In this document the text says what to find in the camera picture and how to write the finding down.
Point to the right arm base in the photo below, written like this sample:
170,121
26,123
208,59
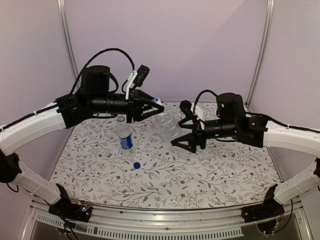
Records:
266,209

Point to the clear bottle with blue label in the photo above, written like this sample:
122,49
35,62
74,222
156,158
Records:
124,133

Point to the aluminium corner post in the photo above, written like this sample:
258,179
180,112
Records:
270,5
62,13

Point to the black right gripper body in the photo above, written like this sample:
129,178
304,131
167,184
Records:
197,132

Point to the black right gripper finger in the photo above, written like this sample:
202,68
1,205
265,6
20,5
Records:
189,123
186,142

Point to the right aluminium corner post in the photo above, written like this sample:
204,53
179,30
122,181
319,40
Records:
270,5

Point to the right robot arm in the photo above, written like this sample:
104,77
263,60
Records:
257,130

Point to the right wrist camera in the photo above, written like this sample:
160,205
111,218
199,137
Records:
192,112

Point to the small clear bottle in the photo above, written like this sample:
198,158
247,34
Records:
168,125

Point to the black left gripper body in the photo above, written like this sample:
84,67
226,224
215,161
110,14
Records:
133,99

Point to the aluminium front rail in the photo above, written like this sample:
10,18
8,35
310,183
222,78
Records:
123,223

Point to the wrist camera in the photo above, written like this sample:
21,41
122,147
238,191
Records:
192,112
135,80

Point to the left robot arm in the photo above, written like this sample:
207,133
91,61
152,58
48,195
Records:
93,100

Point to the left aluminium corner post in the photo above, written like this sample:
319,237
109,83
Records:
62,13

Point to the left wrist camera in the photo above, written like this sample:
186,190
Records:
135,80

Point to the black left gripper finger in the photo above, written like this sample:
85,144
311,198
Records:
143,96
151,109

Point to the white and blue bottle cap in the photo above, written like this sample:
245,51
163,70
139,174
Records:
157,101

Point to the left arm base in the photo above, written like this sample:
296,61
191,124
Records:
79,211

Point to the floral tablecloth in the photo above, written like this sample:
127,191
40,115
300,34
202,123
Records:
92,167

